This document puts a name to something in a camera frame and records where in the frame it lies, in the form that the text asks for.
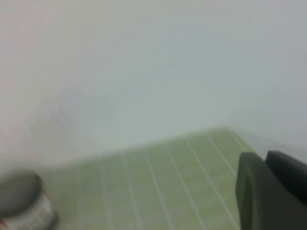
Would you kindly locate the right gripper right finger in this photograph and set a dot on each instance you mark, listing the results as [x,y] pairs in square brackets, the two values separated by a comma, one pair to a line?
[287,182]

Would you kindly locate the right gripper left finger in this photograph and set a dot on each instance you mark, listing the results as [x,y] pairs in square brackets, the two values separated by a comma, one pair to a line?
[249,191]

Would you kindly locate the black mesh pen holder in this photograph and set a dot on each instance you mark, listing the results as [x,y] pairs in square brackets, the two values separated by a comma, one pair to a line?
[21,203]

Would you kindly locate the green grid cutting mat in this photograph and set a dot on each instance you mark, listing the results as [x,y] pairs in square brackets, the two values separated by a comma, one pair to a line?
[168,191]

